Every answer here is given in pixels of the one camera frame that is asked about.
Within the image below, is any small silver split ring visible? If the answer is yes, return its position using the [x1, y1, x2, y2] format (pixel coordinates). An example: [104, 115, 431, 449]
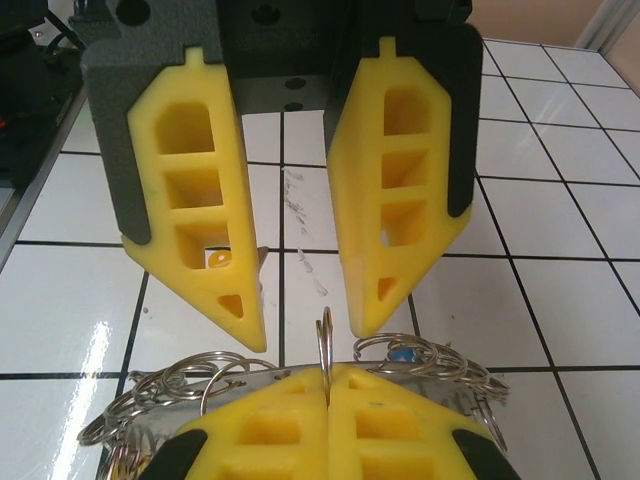
[158, 351, 251, 399]
[352, 332, 451, 372]
[462, 372, 512, 444]
[79, 409, 129, 447]
[316, 306, 337, 401]

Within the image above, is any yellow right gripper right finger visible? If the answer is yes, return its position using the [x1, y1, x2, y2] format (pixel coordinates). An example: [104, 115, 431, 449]
[327, 363, 519, 480]

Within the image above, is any aluminium frame post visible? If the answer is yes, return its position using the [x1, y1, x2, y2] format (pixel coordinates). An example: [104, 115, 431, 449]
[574, 0, 640, 54]

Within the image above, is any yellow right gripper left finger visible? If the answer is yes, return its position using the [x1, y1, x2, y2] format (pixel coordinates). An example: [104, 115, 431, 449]
[144, 366, 330, 480]

